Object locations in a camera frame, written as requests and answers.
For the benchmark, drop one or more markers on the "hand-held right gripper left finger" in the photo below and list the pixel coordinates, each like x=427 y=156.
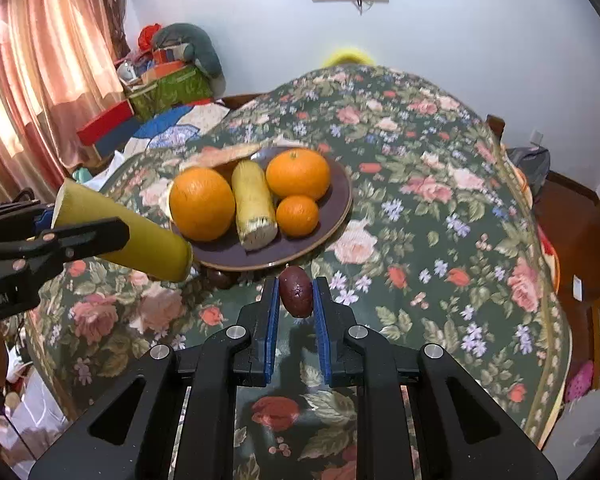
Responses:
x=270 y=330

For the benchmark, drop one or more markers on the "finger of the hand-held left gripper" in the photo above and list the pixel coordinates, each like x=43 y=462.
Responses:
x=42 y=219
x=85 y=240

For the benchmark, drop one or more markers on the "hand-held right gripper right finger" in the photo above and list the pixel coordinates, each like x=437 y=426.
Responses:
x=324 y=335

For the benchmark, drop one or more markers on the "dark purple passion fruit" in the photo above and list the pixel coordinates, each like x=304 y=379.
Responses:
x=220 y=278
x=296 y=290

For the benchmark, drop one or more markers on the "yellow corn cob piece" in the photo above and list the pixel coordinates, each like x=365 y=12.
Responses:
x=145 y=245
x=252 y=205

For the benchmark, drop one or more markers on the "small tangerine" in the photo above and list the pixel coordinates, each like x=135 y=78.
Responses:
x=297 y=215

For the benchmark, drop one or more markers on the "large round orange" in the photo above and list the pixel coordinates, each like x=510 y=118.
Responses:
x=202 y=203

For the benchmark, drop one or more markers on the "purple round plate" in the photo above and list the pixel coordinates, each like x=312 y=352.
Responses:
x=330 y=200

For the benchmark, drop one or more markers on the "flattish orange with stem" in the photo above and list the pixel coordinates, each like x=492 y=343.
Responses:
x=298 y=172

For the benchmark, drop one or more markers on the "red flat box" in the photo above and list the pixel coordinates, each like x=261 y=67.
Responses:
x=105 y=122

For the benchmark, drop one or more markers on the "floral blanket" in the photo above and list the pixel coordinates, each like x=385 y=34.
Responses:
x=405 y=220

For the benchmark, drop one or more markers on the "patchwork quilt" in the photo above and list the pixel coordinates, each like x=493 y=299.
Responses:
x=180 y=130

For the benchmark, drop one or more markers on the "pink curtain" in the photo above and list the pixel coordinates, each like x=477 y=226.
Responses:
x=45 y=60

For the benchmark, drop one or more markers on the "green storage box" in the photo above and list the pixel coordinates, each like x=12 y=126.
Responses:
x=172 y=90

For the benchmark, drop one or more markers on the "red bag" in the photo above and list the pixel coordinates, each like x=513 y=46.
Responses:
x=149 y=36

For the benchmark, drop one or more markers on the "grey bag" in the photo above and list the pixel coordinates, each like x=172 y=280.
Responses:
x=530 y=167

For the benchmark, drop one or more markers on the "yellow hoop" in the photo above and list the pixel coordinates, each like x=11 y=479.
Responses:
x=347 y=55

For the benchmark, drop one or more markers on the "white wall socket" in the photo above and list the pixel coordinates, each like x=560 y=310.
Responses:
x=535 y=136

